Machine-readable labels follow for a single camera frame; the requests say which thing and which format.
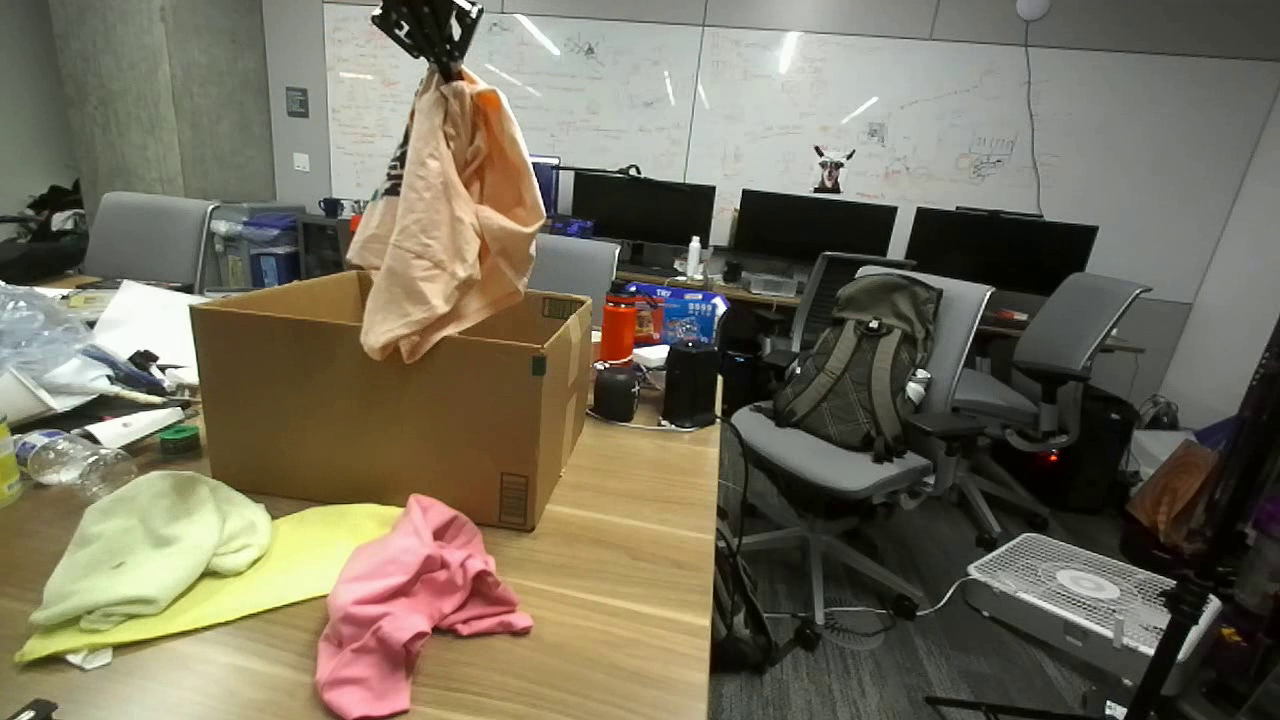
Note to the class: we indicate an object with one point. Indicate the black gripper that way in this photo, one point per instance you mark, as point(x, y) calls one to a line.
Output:
point(425, 22)

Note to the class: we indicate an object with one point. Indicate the peach cloth with print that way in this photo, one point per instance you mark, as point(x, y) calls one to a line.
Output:
point(446, 224)

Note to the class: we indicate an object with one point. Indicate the pale green knitted cloth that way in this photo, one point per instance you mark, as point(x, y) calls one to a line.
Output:
point(147, 542)

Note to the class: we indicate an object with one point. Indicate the brown cardboard box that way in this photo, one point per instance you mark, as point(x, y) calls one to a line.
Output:
point(402, 401)

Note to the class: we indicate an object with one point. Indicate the white flat floor box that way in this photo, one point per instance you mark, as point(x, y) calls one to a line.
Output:
point(1085, 586)

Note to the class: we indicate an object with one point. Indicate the black computer monitor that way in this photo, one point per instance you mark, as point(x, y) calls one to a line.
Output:
point(812, 224)
point(646, 208)
point(1002, 251)

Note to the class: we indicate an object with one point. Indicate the grey office chair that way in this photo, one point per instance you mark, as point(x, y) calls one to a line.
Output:
point(578, 274)
point(147, 240)
point(1065, 332)

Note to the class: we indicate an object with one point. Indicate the orange bottle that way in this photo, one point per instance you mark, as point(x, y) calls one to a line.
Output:
point(619, 328)

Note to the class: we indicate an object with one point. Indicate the blue package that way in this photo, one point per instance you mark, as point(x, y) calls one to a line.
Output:
point(687, 318)

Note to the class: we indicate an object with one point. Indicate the white paper sheets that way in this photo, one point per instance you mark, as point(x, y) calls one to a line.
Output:
point(147, 332)

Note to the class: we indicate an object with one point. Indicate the black cup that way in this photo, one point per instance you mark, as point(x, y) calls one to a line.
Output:
point(614, 393)

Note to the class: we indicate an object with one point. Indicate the small animal figurine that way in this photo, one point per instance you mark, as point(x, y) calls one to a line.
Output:
point(835, 168)

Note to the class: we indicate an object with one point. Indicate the black speaker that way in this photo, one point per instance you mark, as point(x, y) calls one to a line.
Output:
point(689, 385)

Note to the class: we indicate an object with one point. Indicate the clear plastic bag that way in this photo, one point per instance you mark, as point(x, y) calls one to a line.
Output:
point(42, 342)

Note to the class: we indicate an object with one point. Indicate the olive grey backpack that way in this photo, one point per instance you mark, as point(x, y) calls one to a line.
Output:
point(853, 365)

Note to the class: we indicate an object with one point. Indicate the yellow flat cloth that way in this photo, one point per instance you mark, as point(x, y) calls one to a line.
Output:
point(285, 560)

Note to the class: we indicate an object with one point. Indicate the clear plastic bottle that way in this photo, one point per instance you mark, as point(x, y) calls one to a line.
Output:
point(61, 457)

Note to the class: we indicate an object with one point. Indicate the pink cloth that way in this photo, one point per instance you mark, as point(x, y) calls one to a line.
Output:
point(405, 600)

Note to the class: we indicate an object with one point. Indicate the grey chair carrying backpack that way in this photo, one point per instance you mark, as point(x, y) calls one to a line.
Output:
point(824, 465)

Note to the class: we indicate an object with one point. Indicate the brown bag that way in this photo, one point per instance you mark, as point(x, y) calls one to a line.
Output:
point(1175, 499)

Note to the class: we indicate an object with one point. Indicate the black tripod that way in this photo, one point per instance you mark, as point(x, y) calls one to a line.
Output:
point(1203, 574)

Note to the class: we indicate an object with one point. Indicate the wall whiteboard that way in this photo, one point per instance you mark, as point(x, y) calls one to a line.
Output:
point(800, 122)

